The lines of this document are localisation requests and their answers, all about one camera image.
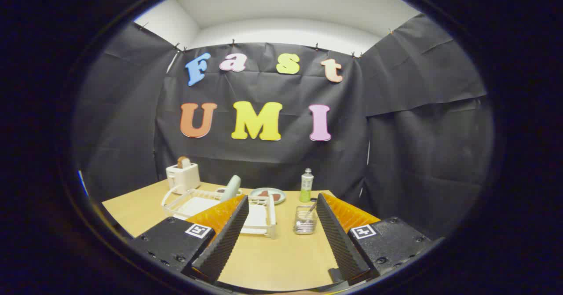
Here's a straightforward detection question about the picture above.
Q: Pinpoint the white toaster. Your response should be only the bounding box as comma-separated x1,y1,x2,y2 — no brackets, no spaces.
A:
166,162,201,195

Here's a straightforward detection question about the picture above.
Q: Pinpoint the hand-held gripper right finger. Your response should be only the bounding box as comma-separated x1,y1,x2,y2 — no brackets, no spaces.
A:
316,193,434,287

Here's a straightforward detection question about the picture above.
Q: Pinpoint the metal wire basket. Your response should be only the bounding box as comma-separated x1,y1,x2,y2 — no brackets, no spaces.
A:
293,205,318,235

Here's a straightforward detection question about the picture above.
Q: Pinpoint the white wire dish rack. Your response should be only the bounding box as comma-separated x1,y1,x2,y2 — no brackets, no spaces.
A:
161,185,277,239

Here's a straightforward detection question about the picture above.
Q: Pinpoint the metal spoon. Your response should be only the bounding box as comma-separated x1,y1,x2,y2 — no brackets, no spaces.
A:
296,202,317,233

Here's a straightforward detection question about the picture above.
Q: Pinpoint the small plate with food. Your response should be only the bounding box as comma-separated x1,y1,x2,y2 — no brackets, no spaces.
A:
249,187,286,205

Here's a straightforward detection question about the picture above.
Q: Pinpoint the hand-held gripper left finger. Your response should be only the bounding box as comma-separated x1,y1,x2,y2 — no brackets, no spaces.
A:
130,194,250,284

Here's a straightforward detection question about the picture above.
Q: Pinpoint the light green plate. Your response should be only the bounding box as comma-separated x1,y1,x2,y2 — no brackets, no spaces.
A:
220,175,241,202

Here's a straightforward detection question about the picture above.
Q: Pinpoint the black backdrop cloth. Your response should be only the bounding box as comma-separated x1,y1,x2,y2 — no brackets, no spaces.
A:
73,14,495,243

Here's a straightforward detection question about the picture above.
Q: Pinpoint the green and white bottle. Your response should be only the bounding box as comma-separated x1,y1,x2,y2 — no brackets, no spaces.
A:
300,168,314,203

